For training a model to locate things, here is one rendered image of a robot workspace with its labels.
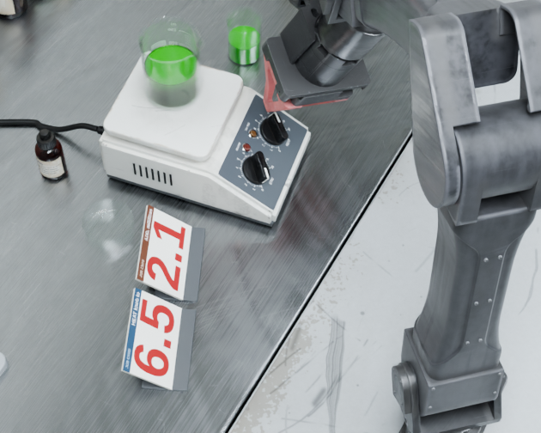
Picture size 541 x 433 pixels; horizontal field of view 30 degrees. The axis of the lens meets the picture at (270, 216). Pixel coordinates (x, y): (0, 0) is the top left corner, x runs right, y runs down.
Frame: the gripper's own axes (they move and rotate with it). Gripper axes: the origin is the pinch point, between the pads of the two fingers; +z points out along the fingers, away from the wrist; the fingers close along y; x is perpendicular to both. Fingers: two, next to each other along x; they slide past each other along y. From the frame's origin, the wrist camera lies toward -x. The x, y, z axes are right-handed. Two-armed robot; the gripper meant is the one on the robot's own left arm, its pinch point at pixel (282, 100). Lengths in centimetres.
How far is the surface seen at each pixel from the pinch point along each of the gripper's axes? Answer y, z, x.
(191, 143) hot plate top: 11.0, 1.8, 2.4
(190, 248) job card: 12.1, 8.0, 11.8
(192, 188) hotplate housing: 10.5, 6.2, 5.9
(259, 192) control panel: 4.7, 2.9, 8.6
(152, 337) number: 20.1, 5.0, 20.4
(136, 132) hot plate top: 15.6, 4.3, -0.7
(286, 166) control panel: 0.3, 3.4, 6.2
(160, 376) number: 20.7, 4.8, 24.4
